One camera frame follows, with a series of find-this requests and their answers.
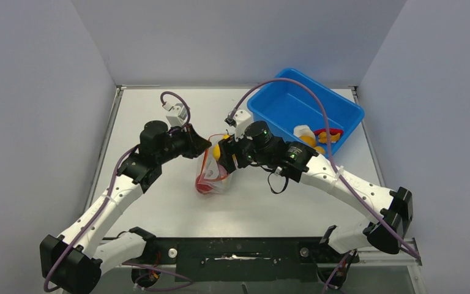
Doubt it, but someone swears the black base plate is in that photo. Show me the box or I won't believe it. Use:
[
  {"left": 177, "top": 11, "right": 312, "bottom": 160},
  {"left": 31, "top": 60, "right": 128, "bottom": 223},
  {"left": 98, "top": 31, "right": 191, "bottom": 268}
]
[{"left": 132, "top": 237, "right": 343, "bottom": 282}]

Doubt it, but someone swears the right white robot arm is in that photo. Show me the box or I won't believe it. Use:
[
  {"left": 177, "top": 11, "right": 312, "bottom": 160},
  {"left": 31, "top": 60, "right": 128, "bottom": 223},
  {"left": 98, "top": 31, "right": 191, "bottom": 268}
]
[{"left": 217, "top": 121, "right": 412, "bottom": 262}]

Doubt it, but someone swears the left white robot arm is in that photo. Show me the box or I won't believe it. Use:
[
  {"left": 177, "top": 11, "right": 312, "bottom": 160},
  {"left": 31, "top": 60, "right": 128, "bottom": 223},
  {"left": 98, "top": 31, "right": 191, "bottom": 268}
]
[{"left": 40, "top": 121, "right": 212, "bottom": 293}]

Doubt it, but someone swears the orange fried toy piece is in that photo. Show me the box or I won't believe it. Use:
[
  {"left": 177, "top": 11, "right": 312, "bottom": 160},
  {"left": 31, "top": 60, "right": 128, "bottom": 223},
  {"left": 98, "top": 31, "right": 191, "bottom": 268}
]
[{"left": 318, "top": 132, "right": 341, "bottom": 145}]

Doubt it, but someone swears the clear zip top bag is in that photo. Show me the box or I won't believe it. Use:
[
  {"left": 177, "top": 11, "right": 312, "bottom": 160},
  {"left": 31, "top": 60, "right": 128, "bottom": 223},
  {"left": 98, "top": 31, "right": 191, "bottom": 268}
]
[{"left": 196, "top": 133, "right": 231, "bottom": 194}]

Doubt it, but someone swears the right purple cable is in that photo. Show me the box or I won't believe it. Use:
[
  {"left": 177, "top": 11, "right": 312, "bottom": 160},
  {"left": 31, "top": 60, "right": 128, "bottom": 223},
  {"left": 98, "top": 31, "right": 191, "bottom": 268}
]
[{"left": 225, "top": 78, "right": 422, "bottom": 260}]

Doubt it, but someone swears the yellow toy pepper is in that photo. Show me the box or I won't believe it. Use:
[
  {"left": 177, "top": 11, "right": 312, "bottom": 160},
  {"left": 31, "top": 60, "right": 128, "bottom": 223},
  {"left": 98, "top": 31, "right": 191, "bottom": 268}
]
[{"left": 212, "top": 135, "right": 230, "bottom": 161}]

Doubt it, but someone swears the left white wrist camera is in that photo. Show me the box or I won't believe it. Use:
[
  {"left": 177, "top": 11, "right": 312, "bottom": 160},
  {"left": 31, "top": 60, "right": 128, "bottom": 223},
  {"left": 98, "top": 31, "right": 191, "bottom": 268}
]
[{"left": 162, "top": 102, "right": 190, "bottom": 127}]

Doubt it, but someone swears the small orange toy fruit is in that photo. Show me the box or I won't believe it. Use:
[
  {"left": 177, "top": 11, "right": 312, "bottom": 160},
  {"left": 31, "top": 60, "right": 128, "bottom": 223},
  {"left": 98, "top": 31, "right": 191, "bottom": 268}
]
[{"left": 313, "top": 146, "right": 326, "bottom": 155}]

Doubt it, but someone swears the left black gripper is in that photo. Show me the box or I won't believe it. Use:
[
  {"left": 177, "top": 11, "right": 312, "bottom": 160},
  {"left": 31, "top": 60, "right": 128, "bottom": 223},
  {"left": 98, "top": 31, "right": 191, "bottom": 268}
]
[{"left": 157, "top": 122, "right": 212, "bottom": 164}]

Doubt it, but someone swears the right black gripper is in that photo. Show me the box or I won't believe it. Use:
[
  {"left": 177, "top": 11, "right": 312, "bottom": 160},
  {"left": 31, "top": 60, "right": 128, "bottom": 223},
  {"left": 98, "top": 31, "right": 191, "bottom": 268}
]
[{"left": 219, "top": 132, "right": 271, "bottom": 173}]

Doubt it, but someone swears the red toy apple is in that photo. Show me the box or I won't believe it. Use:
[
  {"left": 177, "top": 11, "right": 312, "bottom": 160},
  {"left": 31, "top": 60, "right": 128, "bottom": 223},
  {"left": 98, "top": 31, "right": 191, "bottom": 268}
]
[{"left": 195, "top": 176, "right": 215, "bottom": 194}]

